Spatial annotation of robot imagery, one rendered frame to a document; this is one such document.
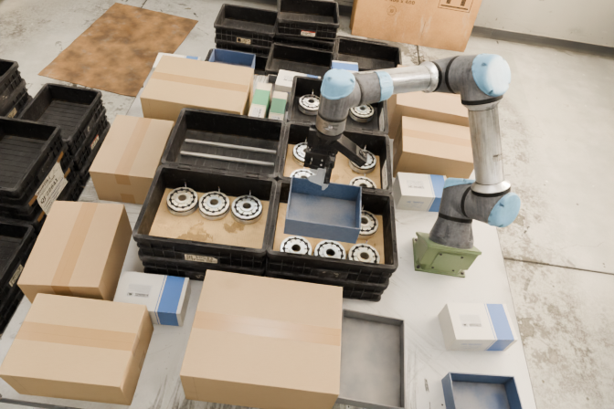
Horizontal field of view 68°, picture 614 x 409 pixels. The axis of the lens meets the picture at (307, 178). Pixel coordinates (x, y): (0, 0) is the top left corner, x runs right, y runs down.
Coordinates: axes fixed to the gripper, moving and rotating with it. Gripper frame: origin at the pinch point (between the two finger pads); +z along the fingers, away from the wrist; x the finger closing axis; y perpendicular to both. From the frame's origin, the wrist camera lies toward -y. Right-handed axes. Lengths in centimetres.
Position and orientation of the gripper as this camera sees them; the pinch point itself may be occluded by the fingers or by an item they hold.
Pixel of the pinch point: (325, 185)
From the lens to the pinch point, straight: 130.5
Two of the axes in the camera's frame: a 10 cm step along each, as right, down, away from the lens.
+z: -1.2, 7.3, 6.7
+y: -9.9, -1.6, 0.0
